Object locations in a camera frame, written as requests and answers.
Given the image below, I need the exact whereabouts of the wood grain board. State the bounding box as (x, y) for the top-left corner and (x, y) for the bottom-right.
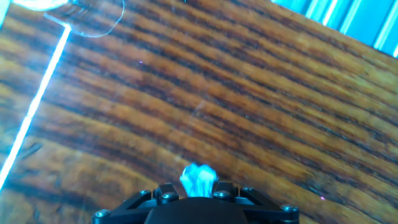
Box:
(0, 0), (398, 224)

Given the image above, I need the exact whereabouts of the white paper ball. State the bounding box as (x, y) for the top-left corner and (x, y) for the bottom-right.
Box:
(179, 163), (218, 198)

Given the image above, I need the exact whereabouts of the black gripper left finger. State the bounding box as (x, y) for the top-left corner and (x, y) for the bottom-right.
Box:
(92, 183), (187, 224)

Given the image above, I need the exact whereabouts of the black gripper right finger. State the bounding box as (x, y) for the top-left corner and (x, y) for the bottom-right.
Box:
(213, 182), (300, 224)

